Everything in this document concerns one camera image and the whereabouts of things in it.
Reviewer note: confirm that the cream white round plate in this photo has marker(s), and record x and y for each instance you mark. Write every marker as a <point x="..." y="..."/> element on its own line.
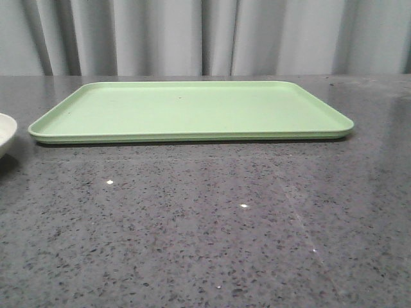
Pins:
<point x="8" y="129"/>

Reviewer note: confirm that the light green plastic tray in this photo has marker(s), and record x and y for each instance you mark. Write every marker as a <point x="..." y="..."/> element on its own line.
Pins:
<point x="173" y="111"/>

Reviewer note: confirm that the grey pleated curtain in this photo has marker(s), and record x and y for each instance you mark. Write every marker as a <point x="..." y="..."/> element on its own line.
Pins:
<point x="204" y="38"/>

